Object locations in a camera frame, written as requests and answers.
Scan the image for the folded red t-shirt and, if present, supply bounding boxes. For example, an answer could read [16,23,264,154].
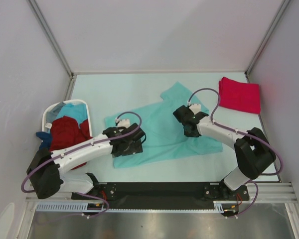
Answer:
[219,77,261,115]

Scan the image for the teal t-shirt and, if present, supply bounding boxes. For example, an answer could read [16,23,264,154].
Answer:
[114,82,223,168]

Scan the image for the light blue cable duct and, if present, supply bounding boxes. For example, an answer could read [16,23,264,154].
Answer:
[36,202,107,212]

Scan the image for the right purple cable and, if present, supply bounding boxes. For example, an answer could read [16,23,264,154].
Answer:
[188,88,283,176]

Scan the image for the light blue t-shirt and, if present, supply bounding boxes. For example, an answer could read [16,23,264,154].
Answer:
[55,103,88,124]

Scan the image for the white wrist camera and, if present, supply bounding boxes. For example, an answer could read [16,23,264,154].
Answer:
[115,119,130,128]
[188,104,201,114]

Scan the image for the dark blue t-shirt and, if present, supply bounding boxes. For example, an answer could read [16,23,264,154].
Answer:
[35,131,52,156]

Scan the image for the white laundry basket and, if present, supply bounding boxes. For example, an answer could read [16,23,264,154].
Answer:
[36,100,92,142]

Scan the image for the dark red t-shirt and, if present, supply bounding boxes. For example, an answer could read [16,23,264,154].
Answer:
[47,116,94,170]

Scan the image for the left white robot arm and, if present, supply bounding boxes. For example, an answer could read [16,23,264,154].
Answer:
[26,123,147,199]

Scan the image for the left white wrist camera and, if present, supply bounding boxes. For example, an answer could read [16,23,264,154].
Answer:
[115,119,130,128]

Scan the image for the aluminium frame rail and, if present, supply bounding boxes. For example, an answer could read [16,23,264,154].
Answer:
[249,181,298,203]

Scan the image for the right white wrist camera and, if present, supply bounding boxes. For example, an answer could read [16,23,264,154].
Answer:
[188,104,201,114]

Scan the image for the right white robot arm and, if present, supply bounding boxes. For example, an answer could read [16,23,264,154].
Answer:
[173,105,276,200]

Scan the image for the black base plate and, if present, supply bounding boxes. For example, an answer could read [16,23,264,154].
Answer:
[71,181,250,210]

